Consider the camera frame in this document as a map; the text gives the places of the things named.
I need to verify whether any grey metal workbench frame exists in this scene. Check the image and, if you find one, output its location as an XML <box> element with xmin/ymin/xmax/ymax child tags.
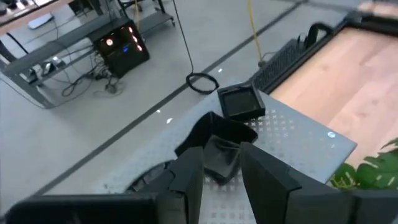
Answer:
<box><xmin>0</xmin><ymin>14</ymin><xmax>125</xmax><ymax>110</ymax></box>

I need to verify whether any black table edge frame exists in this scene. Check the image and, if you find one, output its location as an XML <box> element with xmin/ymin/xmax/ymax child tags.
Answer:
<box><xmin>269</xmin><ymin>7</ymin><xmax>398</xmax><ymax>94</ymax></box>

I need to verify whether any black flared footed plate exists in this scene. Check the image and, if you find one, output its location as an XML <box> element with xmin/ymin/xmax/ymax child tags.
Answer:
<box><xmin>175</xmin><ymin>111</ymin><xmax>259</xmax><ymax>185</ymax></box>

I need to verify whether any black hanging cable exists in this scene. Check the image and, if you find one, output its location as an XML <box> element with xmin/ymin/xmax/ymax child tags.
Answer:
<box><xmin>172</xmin><ymin>0</ymin><xmax>220</xmax><ymax>95</ymax></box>

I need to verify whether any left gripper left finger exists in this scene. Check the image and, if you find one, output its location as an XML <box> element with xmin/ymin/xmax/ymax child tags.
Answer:
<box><xmin>136</xmin><ymin>146</ymin><xmax>205</xmax><ymax>224</ymax></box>

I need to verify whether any black computer tower with lights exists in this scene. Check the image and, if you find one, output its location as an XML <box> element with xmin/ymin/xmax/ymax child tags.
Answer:
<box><xmin>93</xmin><ymin>18</ymin><xmax>150</xmax><ymax>78</ymax></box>

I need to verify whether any yellow hanging cable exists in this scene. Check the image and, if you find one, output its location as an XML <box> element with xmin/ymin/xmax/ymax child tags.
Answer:
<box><xmin>247</xmin><ymin>0</ymin><xmax>267</xmax><ymax>68</ymax></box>

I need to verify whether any black rolling cart base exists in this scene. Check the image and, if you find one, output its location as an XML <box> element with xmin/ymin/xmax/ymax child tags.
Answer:
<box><xmin>118</xmin><ymin>0</ymin><xmax>175</xmax><ymax>35</ymax></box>

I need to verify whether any black perforated metal panel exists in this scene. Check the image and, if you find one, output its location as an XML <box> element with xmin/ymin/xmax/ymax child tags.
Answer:
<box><xmin>251</xmin><ymin>37</ymin><xmax>312</xmax><ymax>93</ymax></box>

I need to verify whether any black square plate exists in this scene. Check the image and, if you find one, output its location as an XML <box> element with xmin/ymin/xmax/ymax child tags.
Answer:
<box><xmin>216</xmin><ymin>81</ymin><xmax>267</xmax><ymax>123</ymax></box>

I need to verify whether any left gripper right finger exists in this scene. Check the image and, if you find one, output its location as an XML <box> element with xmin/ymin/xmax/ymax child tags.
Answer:
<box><xmin>241</xmin><ymin>141</ymin><xmax>302</xmax><ymax>224</ymax></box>

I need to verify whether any black arched handle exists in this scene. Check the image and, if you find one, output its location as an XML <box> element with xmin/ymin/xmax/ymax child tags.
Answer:
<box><xmin>304</xmin><ymin>22</ymin><xmax>335</xmax><ymax>49</ymax></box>

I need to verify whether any green plant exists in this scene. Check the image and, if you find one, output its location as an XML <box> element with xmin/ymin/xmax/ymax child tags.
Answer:
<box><xmin>330</xmin><ymin>138</ymin><xmax>398</xmax><ymax>191</ymax></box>

